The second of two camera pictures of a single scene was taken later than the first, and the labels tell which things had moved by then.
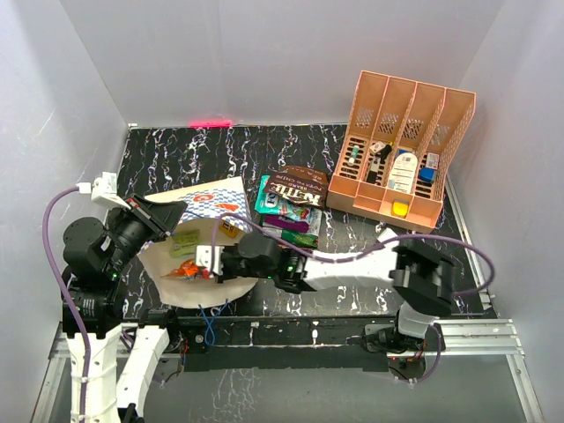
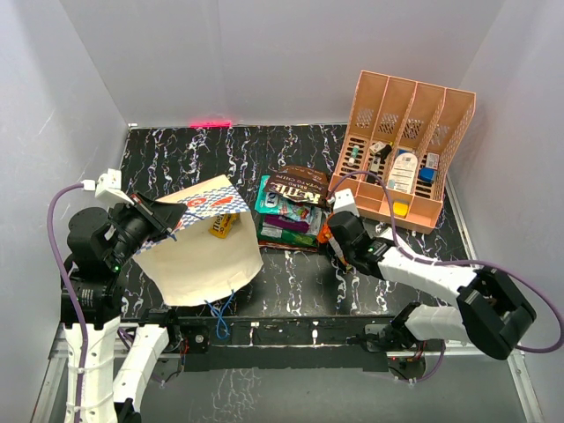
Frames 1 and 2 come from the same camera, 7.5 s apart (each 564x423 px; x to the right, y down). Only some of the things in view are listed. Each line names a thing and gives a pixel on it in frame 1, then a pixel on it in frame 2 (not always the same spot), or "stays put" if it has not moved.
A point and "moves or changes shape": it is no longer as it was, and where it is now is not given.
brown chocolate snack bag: x=301 y=184 stays put
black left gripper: x=159 y=217 stays put
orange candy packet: x=189 y=270 to x=325 y=233
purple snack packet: x=284 y=223 stays put
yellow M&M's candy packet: x=229 y=229 moves or changes shape
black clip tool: x=375 y=161 stays put
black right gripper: x=226 y=272 to x=359 y=220
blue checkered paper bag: x=214 y=214 stays put
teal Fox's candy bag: x=270 y=204 stays put
